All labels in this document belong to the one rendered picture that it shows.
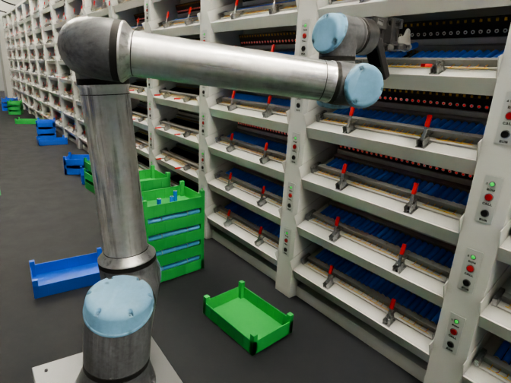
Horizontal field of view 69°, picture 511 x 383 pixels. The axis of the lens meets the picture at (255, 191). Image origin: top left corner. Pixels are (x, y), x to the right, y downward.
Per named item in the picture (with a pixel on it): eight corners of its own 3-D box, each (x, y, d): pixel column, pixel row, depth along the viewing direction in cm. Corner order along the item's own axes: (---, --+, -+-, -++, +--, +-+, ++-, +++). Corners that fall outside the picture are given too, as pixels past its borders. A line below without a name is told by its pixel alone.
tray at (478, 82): (495, 96, 90) (499, 56, 85) (313, 83, 135) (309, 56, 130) (530, 68, 99) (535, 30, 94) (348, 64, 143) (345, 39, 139)
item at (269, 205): (283, 226, 160) (276, 200, 153) (209, 189, 205) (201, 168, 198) (315, 203, 169) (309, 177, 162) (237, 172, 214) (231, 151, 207)
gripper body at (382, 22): (406, 20, 101) (381, 14, 93) (401, 53, 103) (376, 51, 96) (381, 21, 106) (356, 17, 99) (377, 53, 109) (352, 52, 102)
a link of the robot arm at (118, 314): (73, 380, 80) (73, 310, 75) (93, 329, 96) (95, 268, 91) (146, 380, 82) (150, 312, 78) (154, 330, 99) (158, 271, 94)
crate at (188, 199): (143, 219, 152) (142, 201, 150) (124, 206, 167) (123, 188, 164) (204, 207, 171) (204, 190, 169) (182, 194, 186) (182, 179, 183)
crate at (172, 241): (144, 254, 157) (144, 238, 155) (125, 238, 172) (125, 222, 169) (204, 238, 176) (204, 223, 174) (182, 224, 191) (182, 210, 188)
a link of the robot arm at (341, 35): (307, 56, 92) (309, 13, 89) (339, 58, 100) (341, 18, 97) (337, 55, 86) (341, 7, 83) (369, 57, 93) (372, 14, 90)
